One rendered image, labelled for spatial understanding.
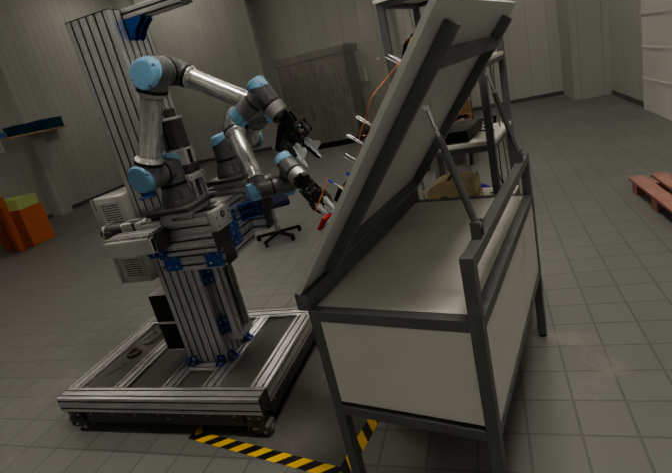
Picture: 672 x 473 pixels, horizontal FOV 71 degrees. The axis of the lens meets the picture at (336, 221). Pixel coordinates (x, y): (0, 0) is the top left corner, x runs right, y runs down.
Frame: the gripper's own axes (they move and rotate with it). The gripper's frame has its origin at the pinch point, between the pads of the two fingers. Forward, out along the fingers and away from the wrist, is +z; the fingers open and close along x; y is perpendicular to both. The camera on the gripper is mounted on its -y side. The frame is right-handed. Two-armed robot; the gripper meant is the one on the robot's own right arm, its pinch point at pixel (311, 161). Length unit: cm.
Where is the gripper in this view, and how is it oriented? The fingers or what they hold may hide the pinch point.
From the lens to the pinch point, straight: 174.1
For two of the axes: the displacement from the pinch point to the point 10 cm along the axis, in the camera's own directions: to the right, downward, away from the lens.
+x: 5.1, -4.8, 7.2
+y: 6.0, -4.0, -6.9
